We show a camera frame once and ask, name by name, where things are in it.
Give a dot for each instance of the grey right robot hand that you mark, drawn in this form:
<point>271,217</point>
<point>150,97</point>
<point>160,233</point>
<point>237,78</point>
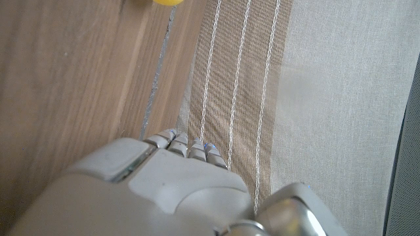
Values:
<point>183,190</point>

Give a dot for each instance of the yellow toy lemon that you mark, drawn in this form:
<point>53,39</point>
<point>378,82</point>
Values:
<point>168,2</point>

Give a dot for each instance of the beige striped backdrop cloth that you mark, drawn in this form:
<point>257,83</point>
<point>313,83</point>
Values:
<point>328,98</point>

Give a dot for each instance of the dark perforated wall panel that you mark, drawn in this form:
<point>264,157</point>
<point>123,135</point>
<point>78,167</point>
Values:
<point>407,183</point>

